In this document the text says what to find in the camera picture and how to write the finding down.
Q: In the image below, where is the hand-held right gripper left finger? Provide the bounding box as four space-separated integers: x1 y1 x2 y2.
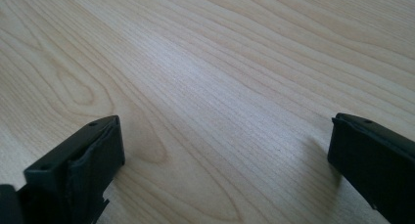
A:
18 114 126 224

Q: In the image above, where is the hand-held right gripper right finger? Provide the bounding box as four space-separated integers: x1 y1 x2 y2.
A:
327 112 415 224

